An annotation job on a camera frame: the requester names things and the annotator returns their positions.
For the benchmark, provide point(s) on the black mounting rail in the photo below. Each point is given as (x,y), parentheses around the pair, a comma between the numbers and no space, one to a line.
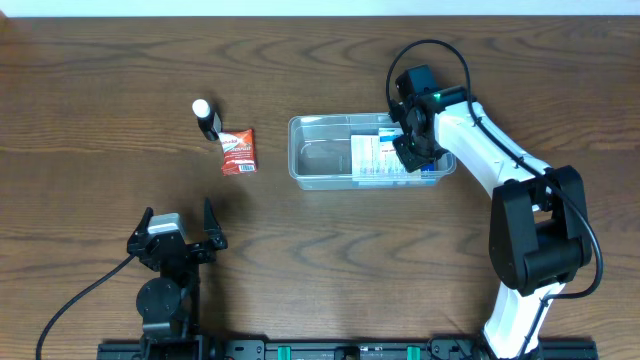
(435,349)

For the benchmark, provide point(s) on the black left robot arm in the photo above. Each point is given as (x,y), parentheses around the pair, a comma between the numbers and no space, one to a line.
(169,304)

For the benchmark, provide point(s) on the red Panadol ActiFast box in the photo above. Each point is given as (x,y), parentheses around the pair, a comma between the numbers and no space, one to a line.
(239,152)

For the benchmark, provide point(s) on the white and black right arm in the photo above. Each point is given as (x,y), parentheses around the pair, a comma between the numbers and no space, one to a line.
(539,235)

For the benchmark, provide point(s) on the clear plastic container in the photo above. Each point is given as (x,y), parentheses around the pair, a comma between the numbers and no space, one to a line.
(319,150)

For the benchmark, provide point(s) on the grey wrist camera, left arm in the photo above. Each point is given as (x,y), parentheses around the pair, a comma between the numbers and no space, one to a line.
(166,224)

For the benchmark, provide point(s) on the dark bottle with white cap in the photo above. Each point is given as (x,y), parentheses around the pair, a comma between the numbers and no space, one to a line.
(207,118)

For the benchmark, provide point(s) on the white blue Panadol box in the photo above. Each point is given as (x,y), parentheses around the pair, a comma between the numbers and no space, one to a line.
(388,158)

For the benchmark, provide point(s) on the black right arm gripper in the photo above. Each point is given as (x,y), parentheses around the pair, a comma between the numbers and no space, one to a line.
(413,156)

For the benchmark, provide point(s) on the white blue medicine box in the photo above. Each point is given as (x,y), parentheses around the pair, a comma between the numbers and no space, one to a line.
(366,172)

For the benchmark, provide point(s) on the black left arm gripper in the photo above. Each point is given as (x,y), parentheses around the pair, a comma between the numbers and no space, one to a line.
(206,254)

